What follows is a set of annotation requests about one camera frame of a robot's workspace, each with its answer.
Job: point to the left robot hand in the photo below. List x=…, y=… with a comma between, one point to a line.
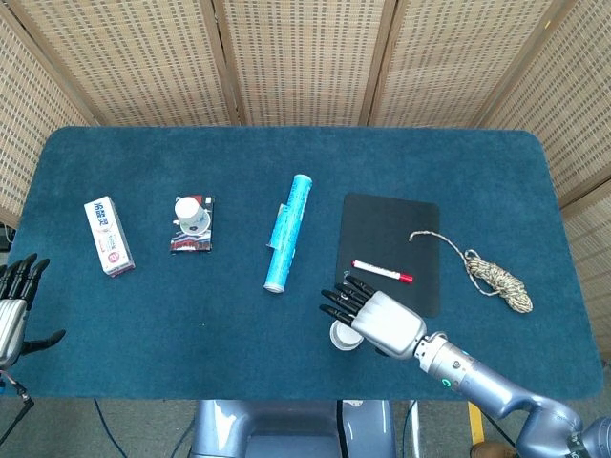
x=12, y=315

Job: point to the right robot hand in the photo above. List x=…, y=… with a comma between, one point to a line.
x=389, y=324

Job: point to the paper cup green fern print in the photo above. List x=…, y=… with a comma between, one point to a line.
x=341, y=334

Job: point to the paper cup blue flower print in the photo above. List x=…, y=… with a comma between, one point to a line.
x=188, y=210

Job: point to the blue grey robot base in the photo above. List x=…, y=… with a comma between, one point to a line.
x=286, y=420

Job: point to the paper cup green leaf print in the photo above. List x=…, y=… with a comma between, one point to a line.
x=341, y=349

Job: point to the black mouse pad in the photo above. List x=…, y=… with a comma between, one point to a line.
x=382, y=229

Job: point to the red white marker pen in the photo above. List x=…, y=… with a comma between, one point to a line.
x=377, y=269

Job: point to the white table leg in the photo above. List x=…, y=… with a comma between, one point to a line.
x=415, y=429

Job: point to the white pink carton box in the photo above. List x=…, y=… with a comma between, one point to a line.
x=107, y=234

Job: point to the yellow floor tape strip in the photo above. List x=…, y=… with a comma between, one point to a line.
x=476, y=422

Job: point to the blue table cloth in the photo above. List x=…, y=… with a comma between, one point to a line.
x=143, y=334

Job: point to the blue cling film roll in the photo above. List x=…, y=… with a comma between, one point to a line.
x=286, y=238

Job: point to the brown shoe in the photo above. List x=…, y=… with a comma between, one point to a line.
x=491, y=451

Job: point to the woven bamboo folding screen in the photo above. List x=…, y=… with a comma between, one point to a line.
x=305, y=57

